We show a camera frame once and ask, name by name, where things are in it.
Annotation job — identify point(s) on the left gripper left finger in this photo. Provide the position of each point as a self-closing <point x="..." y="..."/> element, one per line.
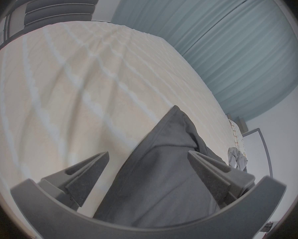
<point x="85" y="177"/>

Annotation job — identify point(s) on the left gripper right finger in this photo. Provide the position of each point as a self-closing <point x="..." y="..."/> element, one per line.
<point x="213" y="178"/>

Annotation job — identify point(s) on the pile of clothes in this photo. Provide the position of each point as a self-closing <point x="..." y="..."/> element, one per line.
<point x="239" y="160"/>

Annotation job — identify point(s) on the bed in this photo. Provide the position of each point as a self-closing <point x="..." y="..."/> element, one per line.
<point x="89" y="83"/>

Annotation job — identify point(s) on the white printed pillow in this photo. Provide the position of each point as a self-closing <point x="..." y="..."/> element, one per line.
<point x="237" y="136"/>

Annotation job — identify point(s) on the black garment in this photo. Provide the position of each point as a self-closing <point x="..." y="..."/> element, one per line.
<point x="158" y="178"/>

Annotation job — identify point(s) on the blue-green curtain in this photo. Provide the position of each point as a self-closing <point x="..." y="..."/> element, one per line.
<point x="251" y="58"/>
<point x="163" y="14"/>

